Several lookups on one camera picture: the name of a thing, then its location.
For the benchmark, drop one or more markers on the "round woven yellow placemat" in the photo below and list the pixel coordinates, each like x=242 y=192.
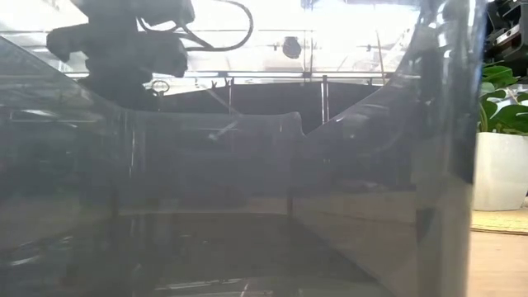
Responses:
x=503 y=222

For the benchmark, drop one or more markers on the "dark round fixture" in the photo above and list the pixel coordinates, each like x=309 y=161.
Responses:
x=291 y=47

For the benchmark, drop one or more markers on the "green artificial leafy plant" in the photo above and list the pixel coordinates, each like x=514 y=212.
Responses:
x=511 y=117

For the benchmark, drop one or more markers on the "white plant pot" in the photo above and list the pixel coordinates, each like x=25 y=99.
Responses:
x=503 y=173

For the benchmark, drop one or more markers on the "grey translucent plastic bin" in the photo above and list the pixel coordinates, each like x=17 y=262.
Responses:
x=247 y=165

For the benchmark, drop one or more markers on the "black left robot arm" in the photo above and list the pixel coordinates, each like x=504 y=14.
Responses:
x=123 y=10

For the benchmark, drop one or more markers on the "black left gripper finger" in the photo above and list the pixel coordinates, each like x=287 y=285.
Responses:
x=136 y=95
x=105 y=92

